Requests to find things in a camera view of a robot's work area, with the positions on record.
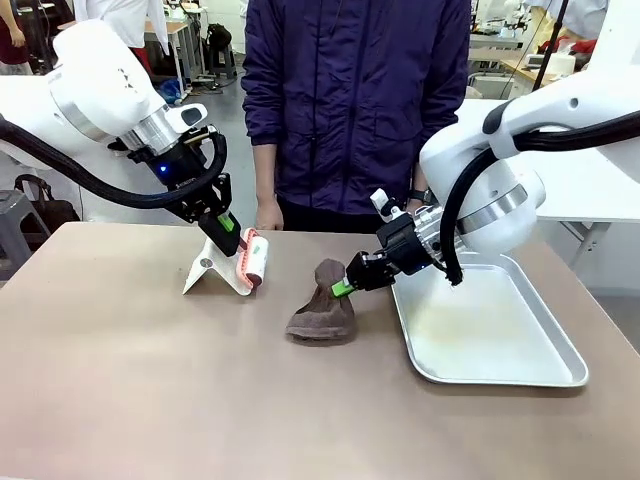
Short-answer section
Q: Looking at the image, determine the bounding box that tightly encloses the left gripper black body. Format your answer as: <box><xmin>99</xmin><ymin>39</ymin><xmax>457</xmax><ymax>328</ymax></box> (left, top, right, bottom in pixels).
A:
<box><xmin>129</xmin><ymin>130</ymin><xmax>234</xmax><ymax>220</ymax></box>

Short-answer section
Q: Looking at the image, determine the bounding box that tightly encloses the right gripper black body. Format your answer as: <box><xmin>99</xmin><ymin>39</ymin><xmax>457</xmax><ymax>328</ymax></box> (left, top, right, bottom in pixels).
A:
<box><xmin>375</xmin><ymin>210</ymin><xmax>437</xmax><ymax>276</ymax></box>

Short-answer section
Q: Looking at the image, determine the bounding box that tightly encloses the brown towel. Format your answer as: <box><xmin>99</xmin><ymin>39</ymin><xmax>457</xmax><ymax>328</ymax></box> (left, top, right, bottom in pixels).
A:
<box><xmin>285</xmin><ymin>258</ymin><xmax>357</xmax><ymax>345</ymax></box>

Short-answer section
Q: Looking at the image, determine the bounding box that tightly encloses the pink lint roller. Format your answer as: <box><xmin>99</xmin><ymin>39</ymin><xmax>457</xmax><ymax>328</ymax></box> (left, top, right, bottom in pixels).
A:
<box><xmin>199</xmin><ymin>212</ymin><xmax>270</xmax><ymax>289</ymax></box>

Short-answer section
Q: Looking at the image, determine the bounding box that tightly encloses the person's right forearm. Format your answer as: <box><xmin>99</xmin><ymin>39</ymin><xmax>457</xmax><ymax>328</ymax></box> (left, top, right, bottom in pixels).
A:
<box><xmin>253</xmin><ymin>145</ymin><xmax>279</xmax><ymax>202</ymax></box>

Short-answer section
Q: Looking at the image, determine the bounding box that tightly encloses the person's right hand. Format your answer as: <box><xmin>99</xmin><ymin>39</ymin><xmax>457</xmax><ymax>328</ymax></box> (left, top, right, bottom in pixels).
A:
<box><xmin>254</xmin><ymin>199</ymin><xmax>285</xmax><ymax>231</ymax></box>

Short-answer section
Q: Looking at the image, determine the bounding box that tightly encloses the white folded stand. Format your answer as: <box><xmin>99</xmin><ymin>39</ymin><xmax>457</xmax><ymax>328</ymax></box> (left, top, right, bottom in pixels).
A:
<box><xmin>182</xmin><ymin>234</ymin><xmax>256</xmax><ymax>297</ymax></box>

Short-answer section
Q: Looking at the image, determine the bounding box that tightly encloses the blue bag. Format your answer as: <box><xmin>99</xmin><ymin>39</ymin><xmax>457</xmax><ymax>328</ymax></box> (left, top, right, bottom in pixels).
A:
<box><xmin>159</xmin><ymin>79</ymin><xmax>185</xmax><ymax>105</ymax></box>

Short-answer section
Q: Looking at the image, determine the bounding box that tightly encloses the metal tray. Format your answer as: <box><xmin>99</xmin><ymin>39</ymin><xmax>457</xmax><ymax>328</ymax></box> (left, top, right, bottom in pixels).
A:
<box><xmin>389</xmin><ymin>252</ymin><xmax>590</xmax><ymax>389</ymax></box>

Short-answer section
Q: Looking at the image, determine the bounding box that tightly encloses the black stool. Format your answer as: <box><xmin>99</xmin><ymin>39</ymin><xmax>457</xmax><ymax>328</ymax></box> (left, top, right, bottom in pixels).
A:
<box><xmin>206</xmin><ymin>23</ymin><xmax>237</xmax><ymax>80</ymax></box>

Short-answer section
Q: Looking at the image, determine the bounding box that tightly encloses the dark bag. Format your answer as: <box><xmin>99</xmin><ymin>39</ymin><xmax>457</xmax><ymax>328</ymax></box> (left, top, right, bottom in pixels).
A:
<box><xmin>13</xmin><ymin>173</ymin><xmax>81</xmax><ymax>225</ymax></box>

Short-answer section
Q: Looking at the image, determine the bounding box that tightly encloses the person in white shirt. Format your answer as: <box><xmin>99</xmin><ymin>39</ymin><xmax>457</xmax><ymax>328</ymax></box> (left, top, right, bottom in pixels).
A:
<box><xmin>74</xmin><ymin>0</ymin><xmax>172</xmax><ymax>57</ymax></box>

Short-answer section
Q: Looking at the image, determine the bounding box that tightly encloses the person in purple jacket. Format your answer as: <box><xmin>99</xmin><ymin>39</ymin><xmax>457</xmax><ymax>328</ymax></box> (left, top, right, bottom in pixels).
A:
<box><xmin>242</xmin><ymin>0</ymin><xmax>474</xmax><ymax>235</ymax></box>

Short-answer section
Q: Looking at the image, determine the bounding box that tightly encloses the grey stool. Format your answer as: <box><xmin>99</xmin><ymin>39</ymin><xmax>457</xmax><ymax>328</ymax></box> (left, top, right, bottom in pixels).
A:
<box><xmin>0</xmin><ymin>189</ymin><xmax>52</xmax><ymax>275</ymax></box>

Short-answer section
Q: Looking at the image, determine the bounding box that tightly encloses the large white table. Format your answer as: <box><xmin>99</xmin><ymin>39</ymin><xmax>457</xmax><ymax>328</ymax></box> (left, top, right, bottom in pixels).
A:
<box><xmin>467</xmin><ymin>98</ymin><xmax>640</xmax><ymax>271</ymax></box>

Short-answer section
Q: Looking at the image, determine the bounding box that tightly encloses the wooden table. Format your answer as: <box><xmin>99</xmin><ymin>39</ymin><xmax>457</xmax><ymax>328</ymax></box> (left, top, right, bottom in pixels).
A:
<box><xmin>499</xmin><ymin>58</ymin><xmax>557</xmax><ymax>96</ymax></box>

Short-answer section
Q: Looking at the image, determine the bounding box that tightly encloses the person in dark red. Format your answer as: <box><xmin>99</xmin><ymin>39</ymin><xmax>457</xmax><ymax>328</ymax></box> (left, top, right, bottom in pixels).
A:
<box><xmin>0</xmin><ymin>0</ymin><xmax>27</xmax><ymax>65</ymax></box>

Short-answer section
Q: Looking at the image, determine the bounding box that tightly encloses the black pole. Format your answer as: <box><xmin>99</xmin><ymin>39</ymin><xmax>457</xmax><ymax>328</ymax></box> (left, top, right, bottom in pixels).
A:
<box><xmin>528</xmin><ymin>0</ymin><xmax>570</xmax><ymax>94</ymax></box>

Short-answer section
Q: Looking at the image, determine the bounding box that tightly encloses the white camera box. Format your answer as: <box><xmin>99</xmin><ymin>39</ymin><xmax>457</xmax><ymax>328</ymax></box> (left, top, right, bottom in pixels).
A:
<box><xmin>369</xmin><ymin>188</ymin><xmax>404</xmax><ymax>224</ymax></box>

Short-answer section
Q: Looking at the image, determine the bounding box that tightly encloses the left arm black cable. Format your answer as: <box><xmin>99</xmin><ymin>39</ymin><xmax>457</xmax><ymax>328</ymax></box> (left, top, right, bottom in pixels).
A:
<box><xmin>0</xmin><ymin>113</ymin><xmax>229</xmax><ymax>210</ymax></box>

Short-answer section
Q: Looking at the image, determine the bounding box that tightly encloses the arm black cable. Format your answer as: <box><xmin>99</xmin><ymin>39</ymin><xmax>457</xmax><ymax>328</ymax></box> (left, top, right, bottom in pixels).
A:
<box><xmin>439</xmin><ymin>124</ymin><xmax>640</xmax><ymax>287</ymax></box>
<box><xmin>0</xmin><ymin>113</ymin><xmax>229</xmax><ymax>210</ymax></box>

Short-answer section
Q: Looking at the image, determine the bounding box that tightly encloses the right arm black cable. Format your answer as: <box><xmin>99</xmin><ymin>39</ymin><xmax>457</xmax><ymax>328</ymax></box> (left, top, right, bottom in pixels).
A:
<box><xmin>439</xmin><ymin>124</ymin><xmax>640</xmax><ymax>287</ymax></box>

